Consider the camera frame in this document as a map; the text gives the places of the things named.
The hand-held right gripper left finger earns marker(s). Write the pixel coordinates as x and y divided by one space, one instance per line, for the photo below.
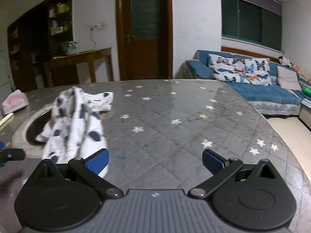
98 161

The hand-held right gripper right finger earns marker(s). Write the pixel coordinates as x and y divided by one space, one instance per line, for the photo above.
213 160

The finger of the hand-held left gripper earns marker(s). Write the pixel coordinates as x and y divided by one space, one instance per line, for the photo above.
14 154

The white garment with blue spots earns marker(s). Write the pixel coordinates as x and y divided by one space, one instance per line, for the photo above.
73 131

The round black induction cooker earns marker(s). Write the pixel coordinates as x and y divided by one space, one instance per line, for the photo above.
34 131

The grey star print tablecloth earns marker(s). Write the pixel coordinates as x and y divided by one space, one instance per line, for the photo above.
170 131

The pink tissue pack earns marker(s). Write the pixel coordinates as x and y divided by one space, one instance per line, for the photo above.
15 100

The blue sofa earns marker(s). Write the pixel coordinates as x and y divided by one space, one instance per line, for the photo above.
262 92

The butterfly print pillow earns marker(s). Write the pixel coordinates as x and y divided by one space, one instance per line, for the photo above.
260 72
226 70

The wooden side table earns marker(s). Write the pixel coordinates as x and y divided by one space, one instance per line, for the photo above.
80 57

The yellow paper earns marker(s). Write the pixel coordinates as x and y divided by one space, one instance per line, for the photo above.
57 57

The grey pillow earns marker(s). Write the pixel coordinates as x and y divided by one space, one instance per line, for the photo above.
288 79

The dark wooden shelf cabinet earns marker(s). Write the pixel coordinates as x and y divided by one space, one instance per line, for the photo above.
26 41

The green ball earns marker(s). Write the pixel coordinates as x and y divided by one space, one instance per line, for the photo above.
307 90

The brown wooden door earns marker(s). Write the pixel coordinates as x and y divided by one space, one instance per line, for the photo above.
143 53

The teal appliance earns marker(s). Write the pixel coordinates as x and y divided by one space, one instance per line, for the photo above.
66 46

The plush toy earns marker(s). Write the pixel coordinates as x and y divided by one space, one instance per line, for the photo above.
284 61

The row of yellow boxes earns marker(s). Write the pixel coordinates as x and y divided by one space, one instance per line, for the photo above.
58 29

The dark green window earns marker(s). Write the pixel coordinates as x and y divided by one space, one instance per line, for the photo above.
243 19

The yellow tin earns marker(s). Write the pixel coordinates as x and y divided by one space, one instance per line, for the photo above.
62 8

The white wall socket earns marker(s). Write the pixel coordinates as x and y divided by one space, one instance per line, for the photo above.
96 26

